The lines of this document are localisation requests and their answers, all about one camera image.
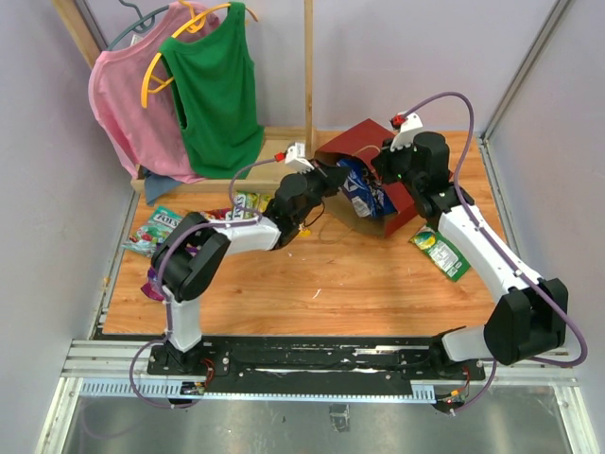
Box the orange Fox's fruits candy bag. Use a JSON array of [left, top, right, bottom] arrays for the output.
[[199, 208, 233, 221]]

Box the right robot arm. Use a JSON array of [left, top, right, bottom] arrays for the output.
[[372, 131, 568, 378]]

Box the purple snack pack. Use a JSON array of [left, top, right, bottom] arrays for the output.
[[140, 267, 164, 302]]

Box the wooden clothes rack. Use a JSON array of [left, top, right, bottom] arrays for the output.
[[53, 1, 317, 192]]

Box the teal hanger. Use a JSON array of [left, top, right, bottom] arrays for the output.
[[106, 0, 169, 51]]

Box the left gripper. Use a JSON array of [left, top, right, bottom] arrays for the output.
[[294, 158, 352, 225]]

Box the aluminium rail frame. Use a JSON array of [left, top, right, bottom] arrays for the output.
[[36, 1, 600, 453]]

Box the red paper bag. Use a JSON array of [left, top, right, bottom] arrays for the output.
[[315, 119, 417, 237]]

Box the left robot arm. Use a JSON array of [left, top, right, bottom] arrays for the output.
[[151, 160, 350, 375]]

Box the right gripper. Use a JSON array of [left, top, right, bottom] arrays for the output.
[[371, 135, 424, 192]]

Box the pink shirt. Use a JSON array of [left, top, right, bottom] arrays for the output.
[[88, 2, 201, 183]]

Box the green candy bag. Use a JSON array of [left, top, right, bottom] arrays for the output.
[[409, 225, 471, 282]]

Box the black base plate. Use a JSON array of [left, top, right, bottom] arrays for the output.
[[147, 335, 486, 396]]

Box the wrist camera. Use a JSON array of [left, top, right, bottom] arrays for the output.
[[275, 142, 315, 173], [390, 113, 424, 151]]

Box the teal Fox's candy bag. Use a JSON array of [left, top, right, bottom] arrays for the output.
[[122, 206, 182, 257]]

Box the dark blue snack wrapper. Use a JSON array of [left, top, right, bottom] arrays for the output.
[[337, 157, 396, 219]]

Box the yellow hanger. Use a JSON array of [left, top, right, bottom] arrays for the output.
[[140, 0, 260, 109]]

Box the green Fox's spring tea bag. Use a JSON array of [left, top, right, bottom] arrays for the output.
[[226, 191, 272, 220]]

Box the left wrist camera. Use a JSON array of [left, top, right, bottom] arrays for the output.
[[275, 142, 315, 173]]

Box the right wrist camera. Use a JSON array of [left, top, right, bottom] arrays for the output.
[[390, 113, 424, 151]]

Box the green tank top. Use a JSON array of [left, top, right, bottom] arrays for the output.
[[160, 2, 264, 179]]

